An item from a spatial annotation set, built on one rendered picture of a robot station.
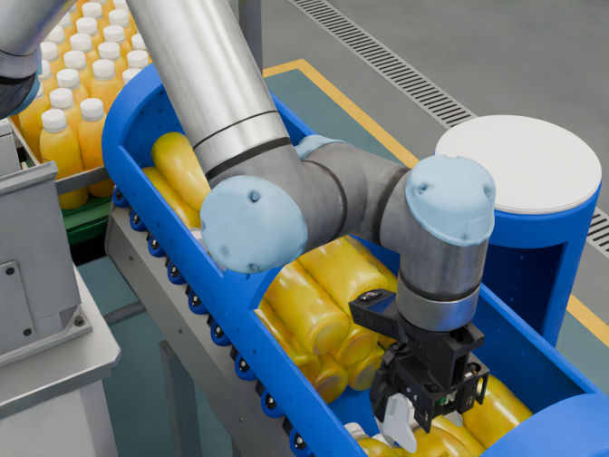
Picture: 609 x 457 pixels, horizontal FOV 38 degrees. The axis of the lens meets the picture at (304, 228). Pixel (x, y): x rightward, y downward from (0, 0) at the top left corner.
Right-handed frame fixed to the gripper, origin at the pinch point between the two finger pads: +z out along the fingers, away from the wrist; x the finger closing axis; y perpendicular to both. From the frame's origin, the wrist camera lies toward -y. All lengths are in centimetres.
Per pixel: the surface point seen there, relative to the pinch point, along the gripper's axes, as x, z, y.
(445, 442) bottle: 0.5, -3.0, 5.9
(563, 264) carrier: 53, 21, -24
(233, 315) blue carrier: -8.8, -0.9, -23.8
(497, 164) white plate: 49, 7, -39
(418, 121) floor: 151, 111, -179
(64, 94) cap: -7, 2, -90
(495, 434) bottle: 7.6, 0.2, 6.3
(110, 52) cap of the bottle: 5, 3, -100
